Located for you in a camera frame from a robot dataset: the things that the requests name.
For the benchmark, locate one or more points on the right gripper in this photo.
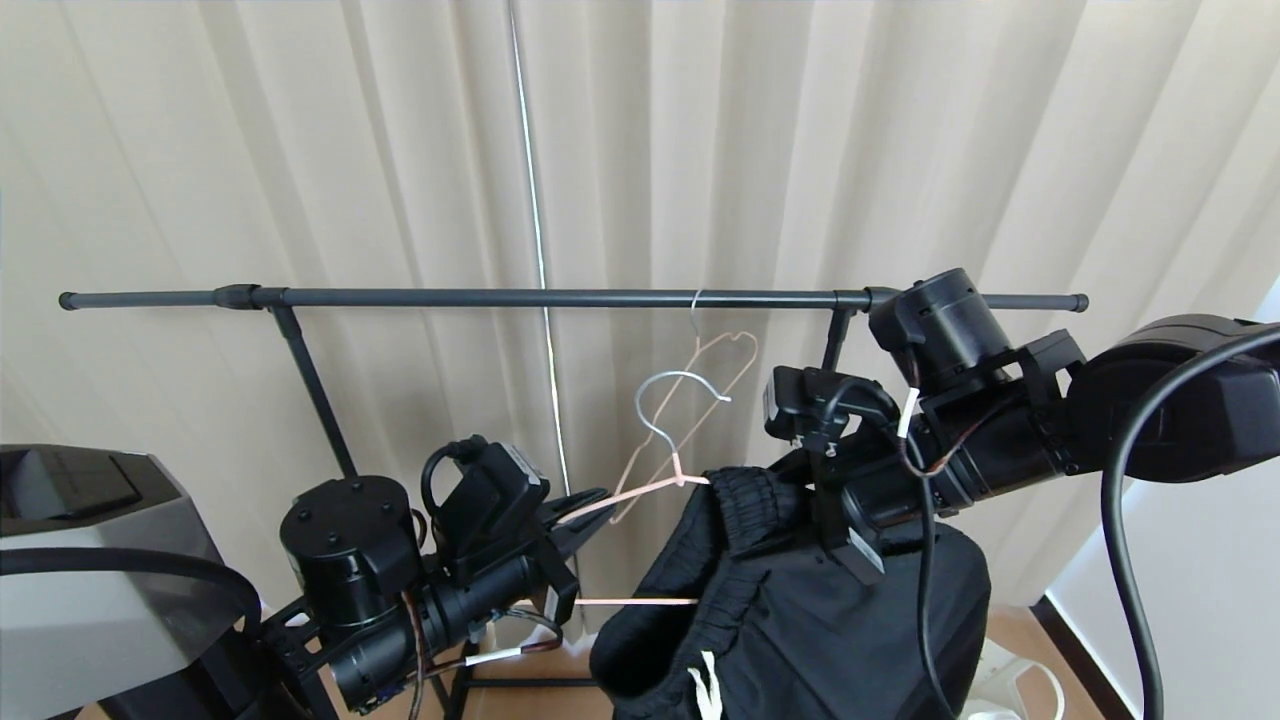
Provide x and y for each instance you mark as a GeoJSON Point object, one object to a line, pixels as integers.
{"type": "Point", "coordinates": [960, 460]}

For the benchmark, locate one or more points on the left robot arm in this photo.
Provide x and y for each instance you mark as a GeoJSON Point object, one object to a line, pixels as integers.
{"type": "Point", "coordinates": [100, 660]}

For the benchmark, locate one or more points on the white laundry basket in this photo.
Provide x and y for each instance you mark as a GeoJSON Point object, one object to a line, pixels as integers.
{"type": "Point", "coordinates": [1005, 668]}

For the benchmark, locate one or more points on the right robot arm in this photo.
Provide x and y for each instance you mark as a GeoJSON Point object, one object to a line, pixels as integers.
{"type": "Point", "coordinates": [1200, 430]}

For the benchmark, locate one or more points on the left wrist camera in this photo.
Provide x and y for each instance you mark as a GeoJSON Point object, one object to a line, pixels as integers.
{"type": "Point", "coordinates": [490, 500]}

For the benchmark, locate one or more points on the pink clothes hanger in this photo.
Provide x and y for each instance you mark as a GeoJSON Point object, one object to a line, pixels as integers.
{"type": "Point", "coordinates": [697, 343]}
{"type": "Point", "coordinates": [640, 601]}

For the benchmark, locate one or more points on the black clothes rack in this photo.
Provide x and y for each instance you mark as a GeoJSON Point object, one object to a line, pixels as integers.
{"type": "Point", "coordinates": [500, 298]}

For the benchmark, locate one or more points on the beige curtain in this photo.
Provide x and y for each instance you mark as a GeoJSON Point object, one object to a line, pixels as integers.
{"type": "Point", "coordinates": [300, 150]}

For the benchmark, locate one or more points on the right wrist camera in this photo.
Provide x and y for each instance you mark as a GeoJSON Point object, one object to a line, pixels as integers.
{"type": "Point", "coordinates": [800, 400]}

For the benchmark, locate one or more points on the black shorts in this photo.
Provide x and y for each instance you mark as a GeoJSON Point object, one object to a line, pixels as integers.
{"type": "Point", "coordinates": [800, 640]}

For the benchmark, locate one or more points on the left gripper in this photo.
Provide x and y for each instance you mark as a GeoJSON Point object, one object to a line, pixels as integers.
{"type": "Point", "coordinates": [470, 600]}

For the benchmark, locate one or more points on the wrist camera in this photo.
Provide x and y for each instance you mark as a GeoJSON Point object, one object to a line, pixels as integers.
{"type": "Point", "coordinates": [800, 400]}
{"type": "Point", "coordinates": [490, 500]}

